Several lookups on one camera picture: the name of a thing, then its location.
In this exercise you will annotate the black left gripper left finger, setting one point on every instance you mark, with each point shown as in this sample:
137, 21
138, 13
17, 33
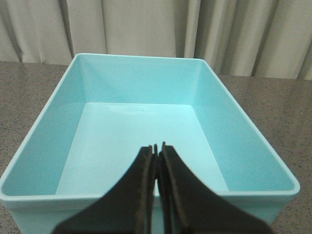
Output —
126, 208

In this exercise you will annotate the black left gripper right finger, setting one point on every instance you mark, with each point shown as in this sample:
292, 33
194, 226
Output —
190, 207

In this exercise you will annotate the light blue plastic box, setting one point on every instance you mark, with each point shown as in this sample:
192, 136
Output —
106, 107

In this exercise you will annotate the white pleated curtain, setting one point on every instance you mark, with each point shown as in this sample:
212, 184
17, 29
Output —
265, 38

